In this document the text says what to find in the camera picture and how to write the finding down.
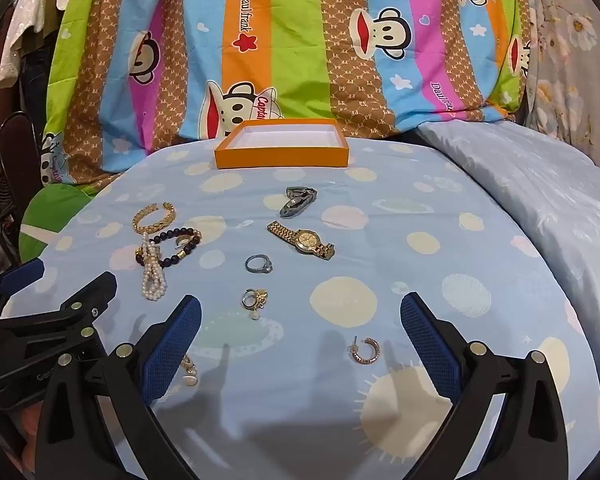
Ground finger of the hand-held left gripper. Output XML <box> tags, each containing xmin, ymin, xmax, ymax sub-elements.
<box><xmin>0</xmin><ymin>258</ymin><xmax>45</xmax><ymax>318</ymax></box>
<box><xmin>0</xmin><ymin>271</ymin><xmax>118</xmax><ymax>333</ymax></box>

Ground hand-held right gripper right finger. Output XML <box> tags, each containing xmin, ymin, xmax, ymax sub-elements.
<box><xmin>400</xmin><ymin>291</ymin><xmax>568</xmax><ymax>480</ymax></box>

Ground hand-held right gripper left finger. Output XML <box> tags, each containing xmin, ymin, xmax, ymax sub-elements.
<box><xmin>36</xmin><ymin>294</ymin><xmax>203</xmax><ymax>480</ymax></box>

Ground pearl drop earring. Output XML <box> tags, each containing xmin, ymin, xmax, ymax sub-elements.
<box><xmin>180</xmin><ymin>355</ymin><xmax>200</xmax><ymax>387</ymax></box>

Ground gold hoop earring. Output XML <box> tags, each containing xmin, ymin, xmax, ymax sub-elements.
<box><xmin>349</xmin><ymin>336</ymin><xmax>381</xmax><ymax>367</ymax></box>

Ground white pearl strand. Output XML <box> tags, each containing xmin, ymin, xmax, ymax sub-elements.
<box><xmin>140</xmin><ymin>240</ymin><xmax>170</xmax><ymax>302</ymax></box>

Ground dark bead bracelet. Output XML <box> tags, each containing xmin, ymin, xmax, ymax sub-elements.
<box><xmin>135</xmin><ymin>228</ymin><xmax>202</xmax><ymax>267</ymax></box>

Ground gold ring with pearl charm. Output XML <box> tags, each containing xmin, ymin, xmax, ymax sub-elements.
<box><xmin>240</xmin><ymin>287</ymin><xmax>270</xmax><ymax>321</ymax></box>

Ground gold braided bracelet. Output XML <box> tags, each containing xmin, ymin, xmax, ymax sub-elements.
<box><xmin>132</xmin><ymin>202</ymin><xmax>177</xmax><ymax>234</ymax></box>

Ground silver ring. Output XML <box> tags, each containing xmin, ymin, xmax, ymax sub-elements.
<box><xmin>244</xmin><ymin>254</ymin><xmax>275</xmax><ymax>276</ymax></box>

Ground gold wristwatch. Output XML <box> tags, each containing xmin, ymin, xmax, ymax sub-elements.
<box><xmin>267</xmin><ymin>221</ymin><xmax>337</xmax><ymax>261</ymax></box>

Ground orange shallow box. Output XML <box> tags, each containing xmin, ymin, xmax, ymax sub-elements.
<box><xmin>214</xmin><ymin>120</ymin><xmax>350</xmax><ymax>170</ymax></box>

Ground person's left hand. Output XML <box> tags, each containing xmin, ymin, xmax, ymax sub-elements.
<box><xmin>20</xmin><ymin>402</ymin><xmax>46</xmax><ymax>463</ymax></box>

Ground green cushion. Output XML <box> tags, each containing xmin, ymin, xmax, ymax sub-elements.
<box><xmin>19</xmin><ymin>182</ymin><xmax>98</xmax><ymax>263</ymax></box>

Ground blue dotted sheet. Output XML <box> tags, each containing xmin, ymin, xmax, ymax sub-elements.
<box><xmin>22</xmin><ymin>137</ymin><xmax>600</xmax><ymax>480</ymax></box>

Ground dark hanging clothes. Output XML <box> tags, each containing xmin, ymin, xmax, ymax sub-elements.
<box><xmin>0</xmin><ymin>0</ymin><xmax>76</xmax><ymax>131</ymax></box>

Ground pale blue quilt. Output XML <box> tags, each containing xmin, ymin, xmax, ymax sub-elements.
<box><xmin>415</xmin><ymin>122</ymin><xmax>600</xmax><ymax>480</ymax></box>

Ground white sequin shirt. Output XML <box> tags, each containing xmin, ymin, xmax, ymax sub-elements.
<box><xmin>0</xmin><ymin>0</ymin><xmax>61</xmax><ymax>86</ymax></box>

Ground floral cloth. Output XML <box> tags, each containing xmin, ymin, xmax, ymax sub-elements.
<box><xmin>522</xmin><ymin>0</ymin><xmax>600</xmax><ymax>176</ymax></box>

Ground striped cartoon printed blanket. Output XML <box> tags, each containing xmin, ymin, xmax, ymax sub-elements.
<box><xmin>40</xmin><ymin>0</ymin><xmax>533</xmax><ymax>196</ymax></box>

